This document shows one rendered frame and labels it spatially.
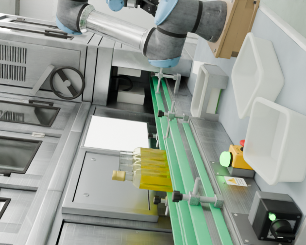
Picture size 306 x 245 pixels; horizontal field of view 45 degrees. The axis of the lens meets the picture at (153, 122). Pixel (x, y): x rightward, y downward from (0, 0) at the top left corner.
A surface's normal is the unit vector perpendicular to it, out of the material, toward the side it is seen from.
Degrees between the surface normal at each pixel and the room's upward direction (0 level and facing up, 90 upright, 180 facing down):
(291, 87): 0
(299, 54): 0
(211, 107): 90
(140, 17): 90
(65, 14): 67
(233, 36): 90
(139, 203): 90
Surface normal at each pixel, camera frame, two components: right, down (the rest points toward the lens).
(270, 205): 0.16, -0.92
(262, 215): -0.99, -0.13
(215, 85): 0.05, 0.37
